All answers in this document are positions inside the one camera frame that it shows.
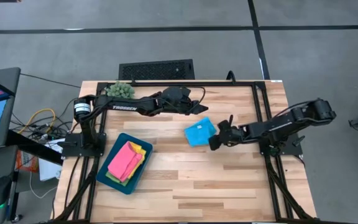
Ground orange package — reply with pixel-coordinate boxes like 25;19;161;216
14;149;40;174

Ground yellow microfiber towel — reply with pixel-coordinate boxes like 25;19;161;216
128;141;147;180

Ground black slanted desk bar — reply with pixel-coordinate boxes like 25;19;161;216
4;129;64;166

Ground black looped table cable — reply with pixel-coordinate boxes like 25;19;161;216
225;70;237;85

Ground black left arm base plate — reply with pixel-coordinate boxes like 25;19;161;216
61;132;107;158

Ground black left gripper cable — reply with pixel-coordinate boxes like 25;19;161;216
188;86;206;106

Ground black computer mouse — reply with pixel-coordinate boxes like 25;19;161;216
0;175;12;208

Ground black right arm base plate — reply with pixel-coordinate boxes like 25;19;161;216
257;130;304;157

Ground white paper sheet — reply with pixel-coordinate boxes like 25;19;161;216
38;138;64;182

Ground green artificial plant ball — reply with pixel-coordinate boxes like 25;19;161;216
106;81;135;100

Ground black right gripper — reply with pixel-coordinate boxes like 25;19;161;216
208;120;245;152

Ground black aluminium table frame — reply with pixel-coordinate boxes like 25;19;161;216
50;80;318;224

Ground teal plastic bin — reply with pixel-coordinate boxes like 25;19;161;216
95;132;154;195

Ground blue microfiber towel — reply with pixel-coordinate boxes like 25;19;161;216
183;116;218;148

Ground white floor cable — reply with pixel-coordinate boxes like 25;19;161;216
29;170;58;200

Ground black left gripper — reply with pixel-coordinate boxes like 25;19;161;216
160;86;209;115

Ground yellow cable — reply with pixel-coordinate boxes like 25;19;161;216
17;108;57;135

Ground pink microfiber towel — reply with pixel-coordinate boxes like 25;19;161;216
107;141;144;183

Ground green microfiber towel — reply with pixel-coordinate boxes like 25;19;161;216
104;170;130;187

